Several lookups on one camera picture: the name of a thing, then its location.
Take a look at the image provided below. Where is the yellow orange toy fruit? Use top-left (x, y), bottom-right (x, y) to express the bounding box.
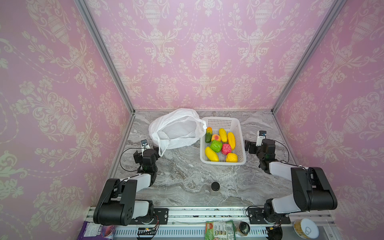
top-left (226, 153), bottom-right (238, 163)

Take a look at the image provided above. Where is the red toy apple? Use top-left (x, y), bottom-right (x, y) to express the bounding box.
top-left (221, 144), bottom-right (232, 156)

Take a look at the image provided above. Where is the white plastic bag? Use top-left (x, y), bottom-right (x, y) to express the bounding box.
top-left (149, 108), bottom-right (207, 156)

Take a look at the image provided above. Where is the yellow toy corn fruit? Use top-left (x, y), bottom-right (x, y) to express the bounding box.
top-left (219, 129), bottom-right (228, 143)

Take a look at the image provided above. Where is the green toy pepper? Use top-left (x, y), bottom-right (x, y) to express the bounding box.
top-left (210, 140), bottom-right (223, 153)

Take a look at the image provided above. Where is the long yellow toy fruit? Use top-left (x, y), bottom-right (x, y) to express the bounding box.
top-left (205, 147), bottom-right (220, 162)

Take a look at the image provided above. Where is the orange green toy mango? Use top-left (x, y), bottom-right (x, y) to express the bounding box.
top-left (205, 127), bottom-right (213, 143)

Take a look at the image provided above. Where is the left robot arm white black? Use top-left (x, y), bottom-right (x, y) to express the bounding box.
top-left (93, 147), bottom-right (160, 226)

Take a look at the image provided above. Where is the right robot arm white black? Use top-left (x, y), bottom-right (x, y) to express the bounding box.
top-left (245, 139), bottom-right (338, 223)

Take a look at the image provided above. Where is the yellow ridged toy fruit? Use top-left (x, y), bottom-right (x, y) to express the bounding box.
top-left (228, 132), bottom-right (236, 151)

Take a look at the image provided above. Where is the white perforated plastic basket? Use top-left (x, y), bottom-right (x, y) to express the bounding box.
top-left (200, 117), bottom-right (247, 166)

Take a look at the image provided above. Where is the small black cylinder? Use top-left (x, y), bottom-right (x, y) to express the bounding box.
top-left (210, 182), bottom-right (220, 193)

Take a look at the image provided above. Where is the dark lidded jar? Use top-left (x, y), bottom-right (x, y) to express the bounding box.
top-left (236, 221), bottom-right (251, 237)

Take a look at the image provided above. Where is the yellow tin can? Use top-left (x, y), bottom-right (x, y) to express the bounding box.
top-left (294, 219), bottom-right (320, 240)

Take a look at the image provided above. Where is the green snack packet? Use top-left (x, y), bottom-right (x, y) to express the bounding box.
top-left (205, 221), bottom-right (236, 240)

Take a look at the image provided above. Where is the purple snack packet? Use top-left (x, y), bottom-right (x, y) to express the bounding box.
top-left (77, 221), bottom-right (116, 240)

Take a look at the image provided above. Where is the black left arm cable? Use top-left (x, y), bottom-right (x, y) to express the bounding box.
top-left (119, 146), bottom-right (145, 173)

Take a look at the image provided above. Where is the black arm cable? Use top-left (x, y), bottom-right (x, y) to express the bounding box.
top-left (271, 139), bottom-right (310, 169)
top-left (119, 146), bottom-right (145, 173)

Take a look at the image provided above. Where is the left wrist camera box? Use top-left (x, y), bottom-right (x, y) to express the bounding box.
top-left (141, 140), bottom-right (150, 151)

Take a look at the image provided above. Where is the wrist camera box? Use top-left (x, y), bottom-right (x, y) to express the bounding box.
top-left (141, 140), bottom-right (150, 151)
top-left (256, 130), bottom-right (267, 147)

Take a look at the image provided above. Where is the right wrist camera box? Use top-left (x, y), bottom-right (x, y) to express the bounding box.
top-left (256, 130), bottom-right (267, 147)

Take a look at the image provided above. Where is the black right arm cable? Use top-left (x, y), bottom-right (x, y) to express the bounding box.
top-left (271, 139), bottom-right (310, 169)

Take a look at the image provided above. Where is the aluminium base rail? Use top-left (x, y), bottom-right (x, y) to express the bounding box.
top-left (83, 205), bottom-right (337, 240)

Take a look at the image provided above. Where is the silver right corner post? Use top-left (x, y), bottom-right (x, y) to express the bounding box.
top-left (271, 0), bottom-right (347, 116)

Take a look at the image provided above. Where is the silver corner post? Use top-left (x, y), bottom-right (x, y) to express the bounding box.
top-left (74, 0), bottom-right (135, 116)
top-left (271, 0), bottom-right (347, 116)

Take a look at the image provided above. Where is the silver left corner post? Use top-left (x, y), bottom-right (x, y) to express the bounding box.
top-left (74, 0), bottom-right (135, 116)

